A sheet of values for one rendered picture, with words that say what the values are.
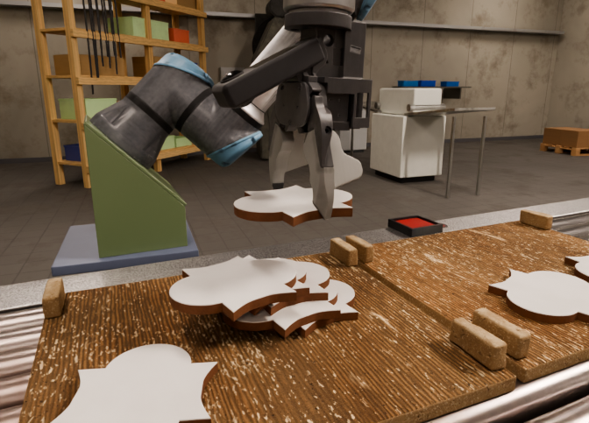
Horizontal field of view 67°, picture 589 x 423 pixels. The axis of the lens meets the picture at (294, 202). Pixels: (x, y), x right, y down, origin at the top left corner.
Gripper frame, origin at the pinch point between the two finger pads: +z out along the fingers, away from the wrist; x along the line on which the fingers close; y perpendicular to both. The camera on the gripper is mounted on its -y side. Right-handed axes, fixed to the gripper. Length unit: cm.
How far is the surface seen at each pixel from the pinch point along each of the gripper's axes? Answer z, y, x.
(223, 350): 13.1, -10.5, -5.3
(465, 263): 11.7, 29.2, -1.2
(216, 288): 7.7, -10.2, -2.4
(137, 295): 13.4, -15.8, 11.6
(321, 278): 9.4, 3.3, -1.3
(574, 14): -207, 1042, 589
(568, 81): -61, 1045, 579
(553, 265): 11.3, 39.6, -8.1
